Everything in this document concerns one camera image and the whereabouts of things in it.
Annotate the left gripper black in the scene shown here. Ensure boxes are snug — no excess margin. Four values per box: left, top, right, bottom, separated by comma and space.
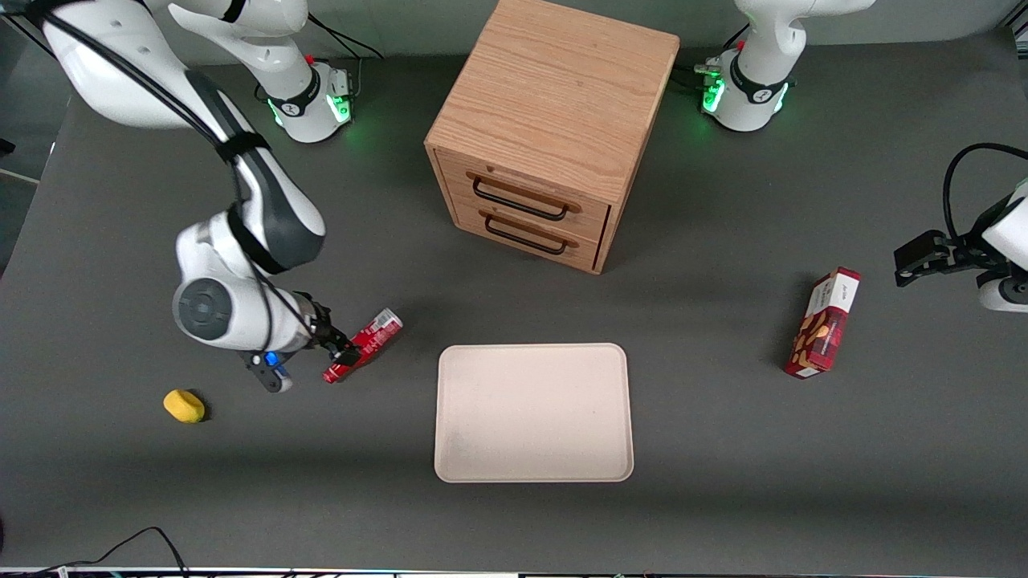
894, 210, 1006, 288

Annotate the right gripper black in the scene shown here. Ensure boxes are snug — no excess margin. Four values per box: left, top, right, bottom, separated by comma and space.
291, 294, 361, 368

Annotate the red coke bottle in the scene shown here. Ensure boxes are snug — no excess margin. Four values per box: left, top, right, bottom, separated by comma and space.
322, 308, 404, 385

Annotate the beige plastic tray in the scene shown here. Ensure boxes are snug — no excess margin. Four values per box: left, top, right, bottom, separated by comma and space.
434, 343, 634, 483

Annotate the red plaid cookie box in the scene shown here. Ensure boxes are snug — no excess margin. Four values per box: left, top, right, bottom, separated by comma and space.
784, 267, 863, 380

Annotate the yellow sponge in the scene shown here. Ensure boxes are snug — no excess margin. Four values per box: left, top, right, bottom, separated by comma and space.
163, 389, 206, 425

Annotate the wooden drawer cabinet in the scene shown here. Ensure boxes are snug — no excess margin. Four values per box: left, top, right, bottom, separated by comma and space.
424, 0, 681, 276

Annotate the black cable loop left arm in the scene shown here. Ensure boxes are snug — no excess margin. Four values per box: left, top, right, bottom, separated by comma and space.
941, 143, 1028, 242

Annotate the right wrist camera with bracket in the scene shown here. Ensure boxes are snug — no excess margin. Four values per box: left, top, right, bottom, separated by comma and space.
247, 348, 295, 395

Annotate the left wrist camera white housing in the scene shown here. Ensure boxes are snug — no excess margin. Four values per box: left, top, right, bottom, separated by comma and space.
975, 271, 1028, 315

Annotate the wooden drawer with black handle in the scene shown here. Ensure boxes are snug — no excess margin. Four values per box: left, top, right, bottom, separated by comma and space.
450, 197, 605, 271
438, 148, 613, 242

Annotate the black cable at table edge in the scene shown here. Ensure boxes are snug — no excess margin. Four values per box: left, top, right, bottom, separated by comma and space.
24, 526, 190, 578

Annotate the black cable along right arm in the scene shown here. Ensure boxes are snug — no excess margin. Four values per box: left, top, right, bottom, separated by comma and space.
16, 0, 322, 340

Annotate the black cable at left base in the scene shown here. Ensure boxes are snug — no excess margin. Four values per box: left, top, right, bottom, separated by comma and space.
673, 24, 752, 91

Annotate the black cable at base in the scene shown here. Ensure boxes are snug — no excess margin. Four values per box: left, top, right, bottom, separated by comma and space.
673, 24, 752, 91
306, 12, 385, 62

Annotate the black cable at right base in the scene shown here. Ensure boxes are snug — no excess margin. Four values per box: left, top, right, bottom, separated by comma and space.
306, 12, 385, 62

